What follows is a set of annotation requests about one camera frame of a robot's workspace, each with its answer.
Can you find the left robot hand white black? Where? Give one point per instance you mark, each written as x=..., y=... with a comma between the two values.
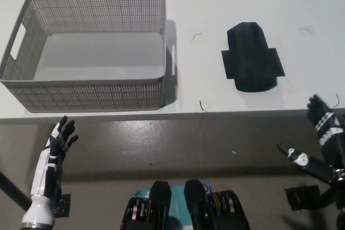
x=48, y=165

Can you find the black tape patch on table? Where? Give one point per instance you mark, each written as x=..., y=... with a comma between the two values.
x=276, y=63

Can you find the black slanted rod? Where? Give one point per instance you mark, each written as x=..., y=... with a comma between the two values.
x=13, y=189

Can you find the black cloth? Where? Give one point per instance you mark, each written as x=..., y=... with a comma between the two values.
x=250, y=57

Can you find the grey perforated plastic basket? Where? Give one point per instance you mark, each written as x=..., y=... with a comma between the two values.
x=97, y=52

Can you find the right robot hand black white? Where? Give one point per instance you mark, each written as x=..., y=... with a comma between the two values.
x=331, y=146

